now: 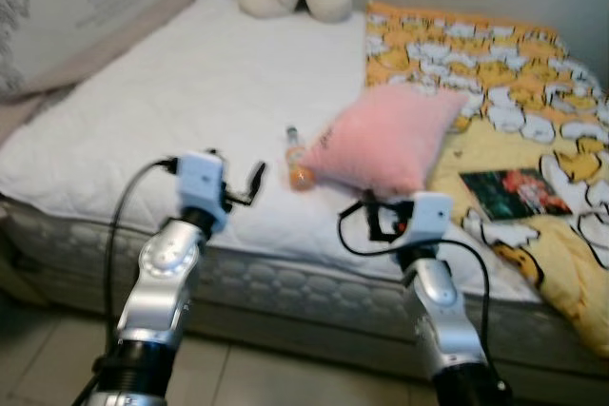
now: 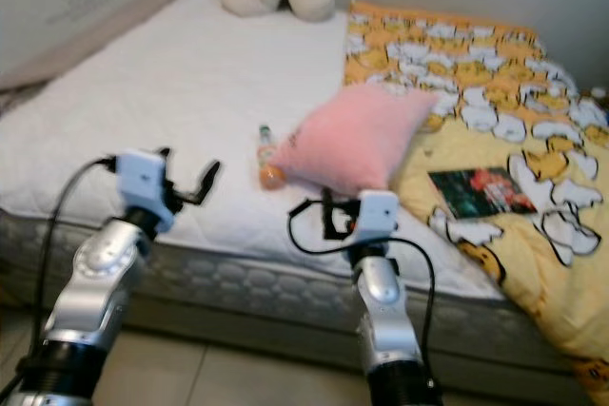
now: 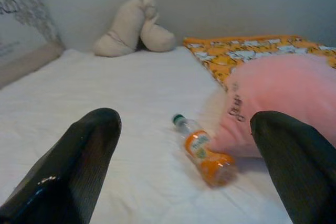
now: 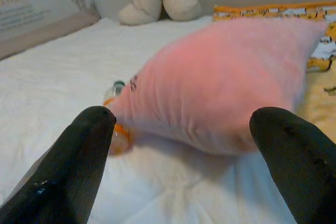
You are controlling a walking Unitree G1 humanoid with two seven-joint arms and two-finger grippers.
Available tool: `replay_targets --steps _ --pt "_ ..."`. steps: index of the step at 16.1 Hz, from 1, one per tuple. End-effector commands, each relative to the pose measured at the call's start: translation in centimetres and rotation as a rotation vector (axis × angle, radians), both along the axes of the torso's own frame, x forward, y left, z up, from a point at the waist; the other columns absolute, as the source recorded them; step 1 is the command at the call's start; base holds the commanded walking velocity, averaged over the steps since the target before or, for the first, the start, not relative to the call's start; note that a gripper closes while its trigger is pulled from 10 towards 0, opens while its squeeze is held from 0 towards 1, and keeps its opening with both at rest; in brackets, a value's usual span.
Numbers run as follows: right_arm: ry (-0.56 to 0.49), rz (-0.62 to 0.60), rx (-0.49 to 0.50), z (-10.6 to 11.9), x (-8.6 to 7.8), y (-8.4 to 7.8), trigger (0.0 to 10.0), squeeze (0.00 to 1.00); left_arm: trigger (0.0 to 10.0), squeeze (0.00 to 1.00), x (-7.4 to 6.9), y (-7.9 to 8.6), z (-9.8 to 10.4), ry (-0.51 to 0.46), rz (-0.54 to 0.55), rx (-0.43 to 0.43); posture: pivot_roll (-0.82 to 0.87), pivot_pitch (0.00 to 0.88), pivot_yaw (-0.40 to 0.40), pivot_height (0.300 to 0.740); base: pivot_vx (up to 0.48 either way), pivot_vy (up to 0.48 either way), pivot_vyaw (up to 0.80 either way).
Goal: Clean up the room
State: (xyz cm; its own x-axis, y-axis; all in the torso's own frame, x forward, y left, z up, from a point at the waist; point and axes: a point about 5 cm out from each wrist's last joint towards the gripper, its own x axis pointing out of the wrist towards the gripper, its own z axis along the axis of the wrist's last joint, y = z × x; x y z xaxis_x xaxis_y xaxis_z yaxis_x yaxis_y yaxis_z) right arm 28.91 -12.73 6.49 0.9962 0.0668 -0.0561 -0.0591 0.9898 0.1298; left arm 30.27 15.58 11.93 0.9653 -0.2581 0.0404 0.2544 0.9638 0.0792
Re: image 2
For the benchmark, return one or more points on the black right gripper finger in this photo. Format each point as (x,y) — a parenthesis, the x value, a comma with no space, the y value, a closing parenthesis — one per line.
(326,216)

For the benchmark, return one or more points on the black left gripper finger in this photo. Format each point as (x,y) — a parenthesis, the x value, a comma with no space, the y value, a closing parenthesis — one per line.
(163,153)
(208,183)

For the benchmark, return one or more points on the small orange drink bottle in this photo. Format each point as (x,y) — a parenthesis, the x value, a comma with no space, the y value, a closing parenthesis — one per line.
(270,176)

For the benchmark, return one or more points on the pink fluffy pillow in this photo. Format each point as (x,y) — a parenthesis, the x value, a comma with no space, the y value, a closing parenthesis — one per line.
(352,135)

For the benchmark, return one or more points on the dark illustrated book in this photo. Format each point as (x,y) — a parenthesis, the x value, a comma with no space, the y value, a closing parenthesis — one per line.
(481,192)

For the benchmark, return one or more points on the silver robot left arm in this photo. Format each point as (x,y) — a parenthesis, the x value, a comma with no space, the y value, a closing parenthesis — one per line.
(100,282)

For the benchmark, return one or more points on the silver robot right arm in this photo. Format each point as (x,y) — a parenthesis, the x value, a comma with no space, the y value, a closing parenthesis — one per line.
(385,311)

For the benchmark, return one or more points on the white quilted mattress cover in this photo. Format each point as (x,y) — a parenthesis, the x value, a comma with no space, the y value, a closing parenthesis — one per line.
(181,111)

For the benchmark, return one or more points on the grey quilted mattress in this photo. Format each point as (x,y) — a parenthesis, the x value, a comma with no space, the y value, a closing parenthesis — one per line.
(247,292)

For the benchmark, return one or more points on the yellow cartoon print blanket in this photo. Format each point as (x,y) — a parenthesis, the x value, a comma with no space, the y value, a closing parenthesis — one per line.
(485,64)

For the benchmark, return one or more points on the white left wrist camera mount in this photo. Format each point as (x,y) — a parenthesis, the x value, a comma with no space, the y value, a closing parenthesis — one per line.
(143,178)

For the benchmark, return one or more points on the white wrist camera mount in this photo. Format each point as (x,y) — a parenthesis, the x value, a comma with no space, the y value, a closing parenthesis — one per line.
(379,211)
(143,178)

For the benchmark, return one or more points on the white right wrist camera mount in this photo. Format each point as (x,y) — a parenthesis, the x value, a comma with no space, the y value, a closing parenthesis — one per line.
(379,211)

